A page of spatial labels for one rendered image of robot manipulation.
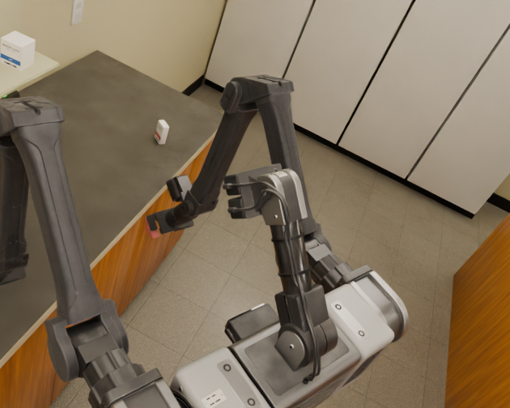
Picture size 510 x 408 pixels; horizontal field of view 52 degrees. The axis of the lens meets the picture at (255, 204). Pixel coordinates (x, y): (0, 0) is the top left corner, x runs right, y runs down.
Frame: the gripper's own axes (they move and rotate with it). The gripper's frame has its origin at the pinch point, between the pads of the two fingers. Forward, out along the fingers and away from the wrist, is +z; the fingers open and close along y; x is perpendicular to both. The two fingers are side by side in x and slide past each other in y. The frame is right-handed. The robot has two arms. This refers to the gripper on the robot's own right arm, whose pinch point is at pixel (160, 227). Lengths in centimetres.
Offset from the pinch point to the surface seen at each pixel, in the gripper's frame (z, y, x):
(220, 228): 122, -105, -3
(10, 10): -34, 35, -52
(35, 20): 36, 0, -93
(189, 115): 40, -54, -48
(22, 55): -35, 37, -40
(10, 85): -34, 41, -34
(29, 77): -33, 36, -36
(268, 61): 134, -210, -117
